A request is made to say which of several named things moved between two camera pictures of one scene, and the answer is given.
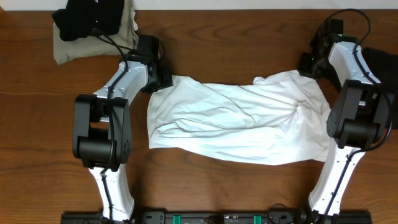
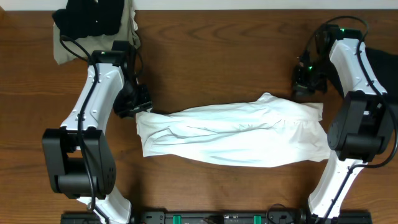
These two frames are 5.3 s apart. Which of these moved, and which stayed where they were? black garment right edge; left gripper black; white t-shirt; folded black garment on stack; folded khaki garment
Moved: left gripper black; white t-shirt
Stayed: folded black garment on stack; folded khaki garment; black garment right edge
